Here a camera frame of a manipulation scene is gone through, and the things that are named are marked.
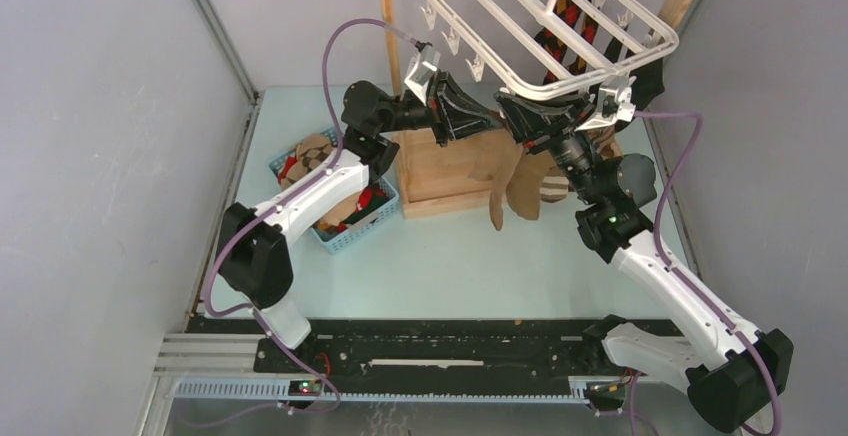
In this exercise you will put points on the plain brown sock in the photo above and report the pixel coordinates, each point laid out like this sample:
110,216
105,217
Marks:
497,156

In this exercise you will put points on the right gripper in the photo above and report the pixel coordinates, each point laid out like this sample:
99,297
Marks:
527,120

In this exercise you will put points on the black sock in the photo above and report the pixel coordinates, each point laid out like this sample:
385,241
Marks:
649,82

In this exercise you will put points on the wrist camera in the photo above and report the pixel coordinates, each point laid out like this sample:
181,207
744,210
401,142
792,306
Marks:
422,72
614,104

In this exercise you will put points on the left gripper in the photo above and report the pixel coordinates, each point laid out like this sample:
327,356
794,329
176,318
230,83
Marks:
453,114

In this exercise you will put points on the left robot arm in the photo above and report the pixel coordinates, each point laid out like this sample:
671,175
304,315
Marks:
254,254

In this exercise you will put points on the brown argyle sock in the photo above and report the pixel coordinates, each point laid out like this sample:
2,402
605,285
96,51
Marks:
306,156

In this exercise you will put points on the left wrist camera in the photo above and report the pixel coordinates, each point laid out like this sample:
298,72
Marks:
422,72

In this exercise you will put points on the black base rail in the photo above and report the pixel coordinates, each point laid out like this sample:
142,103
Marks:
485,358

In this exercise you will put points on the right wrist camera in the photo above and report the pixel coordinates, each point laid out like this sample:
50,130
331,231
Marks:
614,104

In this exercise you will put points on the white plastic clip hanger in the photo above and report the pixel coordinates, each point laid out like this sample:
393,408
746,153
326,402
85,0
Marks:
542,49

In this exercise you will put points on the blue plastic basket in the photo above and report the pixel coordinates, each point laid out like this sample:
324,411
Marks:
375,204

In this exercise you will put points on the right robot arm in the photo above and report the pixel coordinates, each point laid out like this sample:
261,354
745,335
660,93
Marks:
728,367

